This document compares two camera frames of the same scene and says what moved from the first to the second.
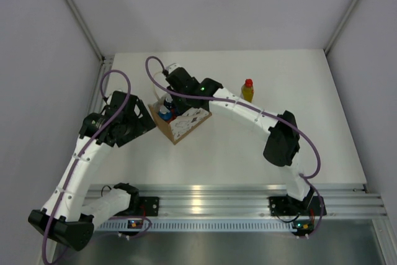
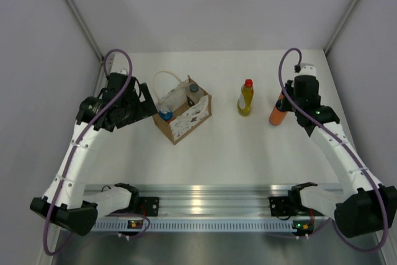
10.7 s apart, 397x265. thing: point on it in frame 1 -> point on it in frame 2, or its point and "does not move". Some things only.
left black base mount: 148,206 does not move
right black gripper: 180,108 -> 289,85
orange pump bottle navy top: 167,102 -> 278,113
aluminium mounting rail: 355,200 does not move
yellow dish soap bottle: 247,90 does not move
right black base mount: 280,205 does not move
